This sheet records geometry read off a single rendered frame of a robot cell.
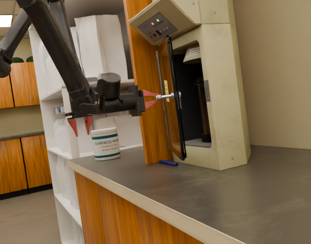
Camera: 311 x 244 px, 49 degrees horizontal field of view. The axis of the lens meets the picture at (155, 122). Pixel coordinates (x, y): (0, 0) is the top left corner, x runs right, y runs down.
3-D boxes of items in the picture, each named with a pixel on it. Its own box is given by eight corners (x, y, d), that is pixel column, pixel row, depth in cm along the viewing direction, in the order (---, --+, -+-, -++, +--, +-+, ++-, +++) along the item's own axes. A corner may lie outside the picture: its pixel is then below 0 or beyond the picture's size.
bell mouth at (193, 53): (212, 61, 137) (211, 48, 137) (241, 53, 121) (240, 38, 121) (174, 65, 130) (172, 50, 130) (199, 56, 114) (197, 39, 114)
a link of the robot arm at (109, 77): (82, 98, 113) (78, 113, 106) (82, 66, 106) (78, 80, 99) (118, 101, 115) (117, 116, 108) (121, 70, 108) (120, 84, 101)
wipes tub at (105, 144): (116, 154, 183) (112, 127, 183) (124, 157, 171) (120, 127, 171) (92, 159, 178) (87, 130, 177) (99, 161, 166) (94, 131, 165)
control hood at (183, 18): (157, 45, 138) (154, 20, 137) (202, 23, 108) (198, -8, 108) (131, 47, 133) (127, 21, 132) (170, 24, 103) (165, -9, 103)
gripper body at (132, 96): (139, 83, 110) (117, 85, 107) (144, 115, 111) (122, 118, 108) (132, 85, 116) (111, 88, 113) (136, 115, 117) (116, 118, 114)
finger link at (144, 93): (163, 87, 113) (136, 90, 110) (166, 108, 114) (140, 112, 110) (154, 89, 120) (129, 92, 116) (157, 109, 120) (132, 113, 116)
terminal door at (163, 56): (171, 149, 138) (158, 50, 136) (185, 161, 108) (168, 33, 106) (169, 149, 138) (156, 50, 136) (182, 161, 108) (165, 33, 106)
